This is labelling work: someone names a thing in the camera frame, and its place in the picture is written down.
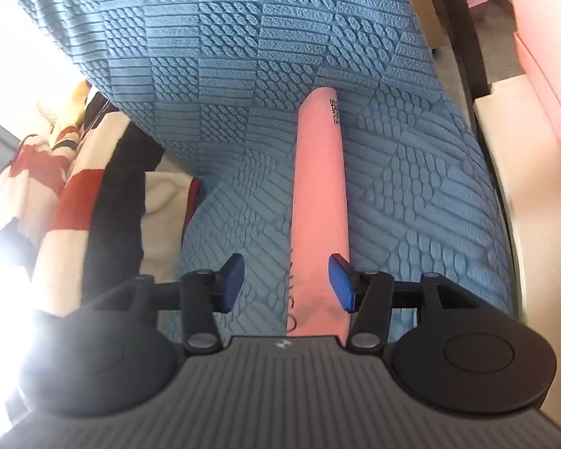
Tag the pink cardboard box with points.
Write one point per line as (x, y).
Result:
(318, 196)

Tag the red black white striped blanket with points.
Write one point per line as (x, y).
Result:
(98, 187)

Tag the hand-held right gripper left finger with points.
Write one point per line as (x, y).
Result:
(231, 285)

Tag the blue textured blanket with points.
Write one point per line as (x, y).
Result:
(262, 79)

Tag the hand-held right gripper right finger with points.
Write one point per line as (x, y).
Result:
(343, 285)

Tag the brown cardboard box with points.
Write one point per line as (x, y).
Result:
(418, 4)

